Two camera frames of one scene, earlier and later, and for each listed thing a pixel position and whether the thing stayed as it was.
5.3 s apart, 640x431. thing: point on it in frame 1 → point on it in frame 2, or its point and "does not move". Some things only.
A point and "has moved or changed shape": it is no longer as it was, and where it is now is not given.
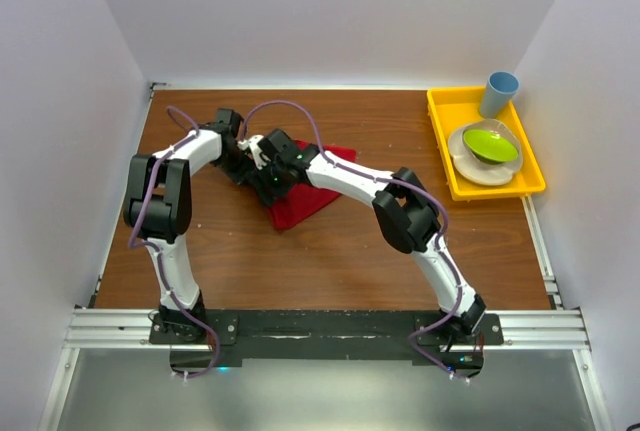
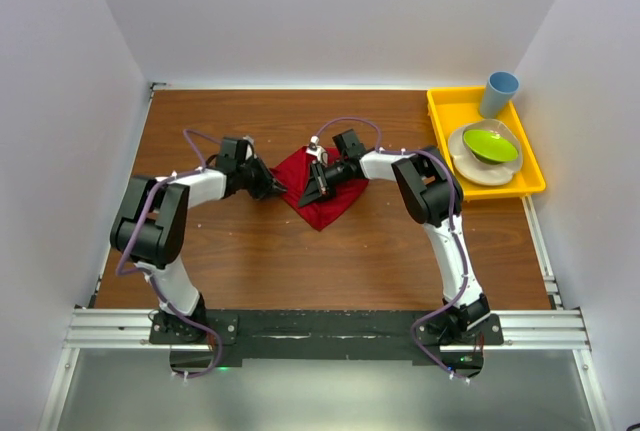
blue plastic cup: x=500 y=89 does not move
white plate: x=473 y=170 does not move
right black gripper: x=257 y=179 → x=317 y=185
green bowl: x=490 y=147 does not move
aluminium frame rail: x=128 y=330 does not move
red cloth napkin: x=300 y=206 has moved or changed shape
